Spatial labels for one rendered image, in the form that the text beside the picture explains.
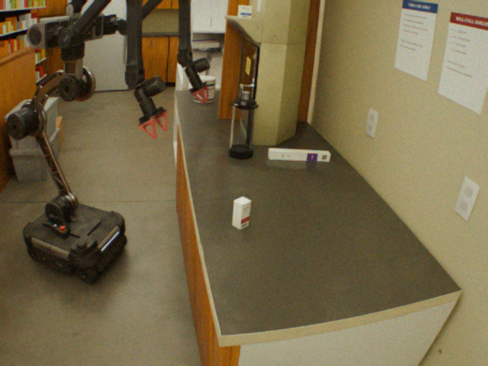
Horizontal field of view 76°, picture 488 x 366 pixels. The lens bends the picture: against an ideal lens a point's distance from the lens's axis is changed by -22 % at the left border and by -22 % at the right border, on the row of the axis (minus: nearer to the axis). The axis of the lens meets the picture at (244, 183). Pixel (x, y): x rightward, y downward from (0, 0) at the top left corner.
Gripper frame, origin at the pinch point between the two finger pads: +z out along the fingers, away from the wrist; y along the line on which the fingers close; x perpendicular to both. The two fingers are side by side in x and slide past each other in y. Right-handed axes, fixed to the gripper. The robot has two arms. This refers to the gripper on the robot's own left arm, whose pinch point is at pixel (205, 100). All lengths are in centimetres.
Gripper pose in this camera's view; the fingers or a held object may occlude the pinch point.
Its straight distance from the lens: 197.6
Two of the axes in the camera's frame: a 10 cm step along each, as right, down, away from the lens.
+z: 4.2, 8.6, 2.9
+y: 2.5, -4.2, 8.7
